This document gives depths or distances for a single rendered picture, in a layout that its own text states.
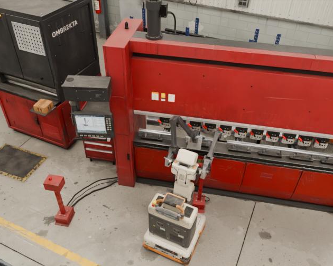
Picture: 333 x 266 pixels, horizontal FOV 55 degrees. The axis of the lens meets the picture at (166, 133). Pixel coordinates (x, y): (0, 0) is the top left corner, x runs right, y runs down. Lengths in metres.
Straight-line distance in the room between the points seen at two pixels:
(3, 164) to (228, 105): 3.75
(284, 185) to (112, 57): 2.88
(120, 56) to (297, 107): 2.13
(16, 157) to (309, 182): 4.57
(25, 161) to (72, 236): 1.74
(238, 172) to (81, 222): 2.29
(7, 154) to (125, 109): 2.67
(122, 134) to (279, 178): 2.23
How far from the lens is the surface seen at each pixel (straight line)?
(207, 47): 3.65
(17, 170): 5.70
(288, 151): 4.53
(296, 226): 4.98
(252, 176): 4.66
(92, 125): 3.91
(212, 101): 3.99
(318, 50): 3.97
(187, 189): 3.88
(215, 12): 8.18
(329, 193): 5.00
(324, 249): 4.93
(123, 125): 4.20
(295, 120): 4.19
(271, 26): 7.98
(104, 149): 5.15
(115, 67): 3.76
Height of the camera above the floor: 3.83
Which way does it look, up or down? 40 degrees down
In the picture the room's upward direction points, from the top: 1 degrees clockwise
